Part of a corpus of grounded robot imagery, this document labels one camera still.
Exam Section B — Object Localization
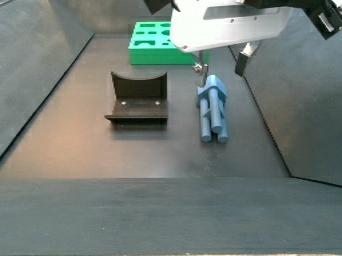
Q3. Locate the dark curved fixture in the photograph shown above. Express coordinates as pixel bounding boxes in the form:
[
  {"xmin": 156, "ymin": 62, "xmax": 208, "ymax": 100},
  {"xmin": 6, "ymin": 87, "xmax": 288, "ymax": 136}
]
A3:
[{"xmin": 105, "ymin": 72, "xmax": 169, "ymax": 122}]

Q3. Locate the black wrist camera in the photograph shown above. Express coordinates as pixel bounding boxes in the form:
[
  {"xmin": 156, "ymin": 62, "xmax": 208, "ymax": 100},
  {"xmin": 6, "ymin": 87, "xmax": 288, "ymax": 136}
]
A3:
[
  {"xmin": 244, "ymin": 0, "xmax": 342, "ymax": 39},
  {"xmin": 144, "ymin": 0, "xmax": 174, "ymax": 14}
]

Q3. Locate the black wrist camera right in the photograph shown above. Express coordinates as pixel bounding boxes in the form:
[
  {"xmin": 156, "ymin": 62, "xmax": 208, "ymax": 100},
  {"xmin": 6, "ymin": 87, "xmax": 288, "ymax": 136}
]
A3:
[{"xmin": 244, "ymin": 0, "xmax": 342, "ymax": 39}]

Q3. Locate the green shape sorting block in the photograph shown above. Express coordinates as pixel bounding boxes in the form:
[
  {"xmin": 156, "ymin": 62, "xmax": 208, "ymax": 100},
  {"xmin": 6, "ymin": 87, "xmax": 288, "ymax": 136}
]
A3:
[{"xmin": 129, "ymin": 21, "xmax": 196, "ymax": 65}]

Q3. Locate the blue three prong object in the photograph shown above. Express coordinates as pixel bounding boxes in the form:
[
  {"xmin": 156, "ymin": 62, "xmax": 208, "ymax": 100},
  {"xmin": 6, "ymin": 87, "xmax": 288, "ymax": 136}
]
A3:
[{"xmin": 197, "ymin": 75, "xmax": 229, "ymax": 143}]

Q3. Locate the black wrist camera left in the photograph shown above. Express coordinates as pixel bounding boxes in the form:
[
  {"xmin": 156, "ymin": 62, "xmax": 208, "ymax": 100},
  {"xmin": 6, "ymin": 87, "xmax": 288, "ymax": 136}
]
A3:
[{"xmin": 144, "ymin": 0, "xmax": 174, "ymax": 14}]

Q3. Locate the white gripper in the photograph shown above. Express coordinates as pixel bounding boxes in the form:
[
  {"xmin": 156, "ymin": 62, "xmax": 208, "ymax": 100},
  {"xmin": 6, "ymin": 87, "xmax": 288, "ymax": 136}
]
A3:
[{"xmin": 170, "ymin": 0, "xmax": 292, "ymax": 87}]

